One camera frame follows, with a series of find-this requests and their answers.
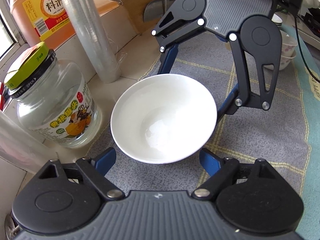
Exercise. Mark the clear plastic wrap roll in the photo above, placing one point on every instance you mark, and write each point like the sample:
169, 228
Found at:
92, 37

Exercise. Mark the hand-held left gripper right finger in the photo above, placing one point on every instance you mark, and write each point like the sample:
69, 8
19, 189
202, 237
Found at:
210, 161

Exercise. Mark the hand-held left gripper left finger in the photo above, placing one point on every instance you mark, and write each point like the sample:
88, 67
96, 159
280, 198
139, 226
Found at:
106, 160

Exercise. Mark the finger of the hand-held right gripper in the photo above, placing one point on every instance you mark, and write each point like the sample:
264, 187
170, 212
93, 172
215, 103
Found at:
166, 60
228, 102

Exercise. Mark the bamboo cutting board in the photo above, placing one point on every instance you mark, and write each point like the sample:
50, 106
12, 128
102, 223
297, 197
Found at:
135, 0

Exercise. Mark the glass jar green lid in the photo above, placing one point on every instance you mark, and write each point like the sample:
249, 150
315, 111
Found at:
57, 105

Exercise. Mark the grey and teal checked towel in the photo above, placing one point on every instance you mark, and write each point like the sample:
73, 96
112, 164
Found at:
262, 142

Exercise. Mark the large orange cooking wine jug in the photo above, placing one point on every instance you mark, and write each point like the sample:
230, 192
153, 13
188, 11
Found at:
32, 7

